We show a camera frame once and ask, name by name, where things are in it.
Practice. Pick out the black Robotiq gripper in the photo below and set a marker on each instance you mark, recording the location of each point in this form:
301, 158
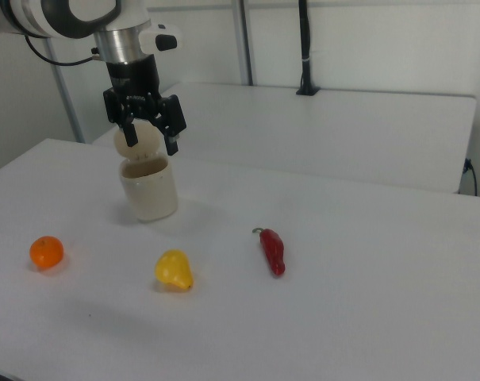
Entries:
134, 79

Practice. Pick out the orange mandarin fruit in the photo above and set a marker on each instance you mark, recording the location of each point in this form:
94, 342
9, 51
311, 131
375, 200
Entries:
46, 252

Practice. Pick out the aluminium frame post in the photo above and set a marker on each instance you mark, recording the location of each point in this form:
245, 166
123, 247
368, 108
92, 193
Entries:
67, 99
245, 39

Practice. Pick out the yellow toy pear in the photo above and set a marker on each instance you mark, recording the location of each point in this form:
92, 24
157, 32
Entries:
172, 268

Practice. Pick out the black camera pole with base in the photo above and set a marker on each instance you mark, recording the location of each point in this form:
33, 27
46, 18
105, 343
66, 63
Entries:
306, 39

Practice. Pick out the cream round bin lid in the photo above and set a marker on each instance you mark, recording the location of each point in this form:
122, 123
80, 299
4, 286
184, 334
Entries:
146, 141

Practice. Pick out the cream plastic garbage bin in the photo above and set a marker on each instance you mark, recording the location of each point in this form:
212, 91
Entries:
150, 194

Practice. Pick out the red chili pepper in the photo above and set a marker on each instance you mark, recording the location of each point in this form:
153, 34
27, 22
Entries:
274, 252

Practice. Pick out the white side table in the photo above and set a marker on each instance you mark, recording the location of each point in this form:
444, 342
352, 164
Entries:
303, 131

